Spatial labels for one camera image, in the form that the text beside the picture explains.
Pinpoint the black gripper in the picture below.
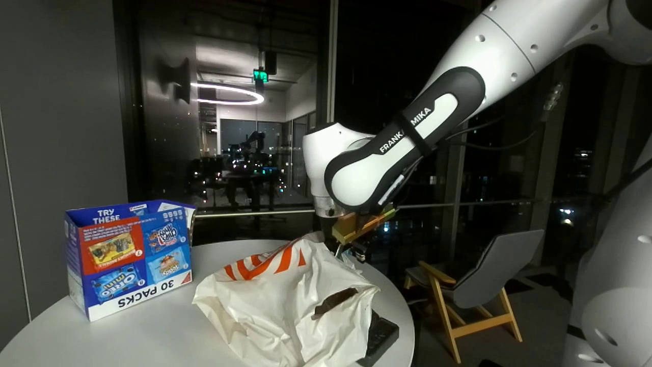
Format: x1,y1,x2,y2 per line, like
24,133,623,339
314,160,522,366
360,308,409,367
332,239,373,267

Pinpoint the white plastic bag orange print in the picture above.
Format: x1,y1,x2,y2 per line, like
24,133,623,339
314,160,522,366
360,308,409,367
191,232,383,367

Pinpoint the black rectangular device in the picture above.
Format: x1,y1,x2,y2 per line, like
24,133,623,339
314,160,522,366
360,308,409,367
354,308,403,367

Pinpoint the window handrail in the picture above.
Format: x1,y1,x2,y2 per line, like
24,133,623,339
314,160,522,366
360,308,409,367
191,197,546,220

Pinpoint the wooden chair grey seat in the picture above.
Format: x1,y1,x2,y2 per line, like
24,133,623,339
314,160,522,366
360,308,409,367
406,228,549,366

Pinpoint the blue snack variety box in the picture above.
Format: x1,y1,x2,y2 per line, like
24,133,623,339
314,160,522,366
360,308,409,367
63,197,200,323

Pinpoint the dark diagonal stand pole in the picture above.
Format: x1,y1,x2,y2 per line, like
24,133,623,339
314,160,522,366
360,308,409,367
588,150,652,213

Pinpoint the ring ceiling light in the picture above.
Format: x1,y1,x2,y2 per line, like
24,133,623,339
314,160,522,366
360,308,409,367
190,79,268,108

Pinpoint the dark wall fixture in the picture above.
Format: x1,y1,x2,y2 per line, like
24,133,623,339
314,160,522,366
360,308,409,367
160,58,196,106

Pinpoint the white round pedestal table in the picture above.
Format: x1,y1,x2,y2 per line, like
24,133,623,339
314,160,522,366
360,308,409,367
0,236,418,367

